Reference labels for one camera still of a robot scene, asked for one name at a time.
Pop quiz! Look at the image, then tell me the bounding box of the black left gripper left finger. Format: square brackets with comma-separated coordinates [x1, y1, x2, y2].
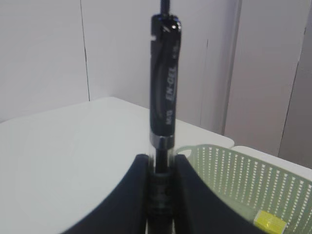
[64, 154, 149, 234]

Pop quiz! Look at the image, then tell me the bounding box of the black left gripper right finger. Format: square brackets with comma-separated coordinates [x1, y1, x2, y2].
[174, 155, 264, 234]

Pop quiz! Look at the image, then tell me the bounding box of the yellow waste paper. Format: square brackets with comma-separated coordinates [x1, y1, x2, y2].
[253, 210, 287, 234]

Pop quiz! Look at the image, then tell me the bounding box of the black pen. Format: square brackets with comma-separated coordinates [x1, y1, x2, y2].
[147, 0, 182, 234]

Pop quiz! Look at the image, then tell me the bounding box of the green plastic woven basket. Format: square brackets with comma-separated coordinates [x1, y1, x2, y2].
[176, 144, 312, 234]

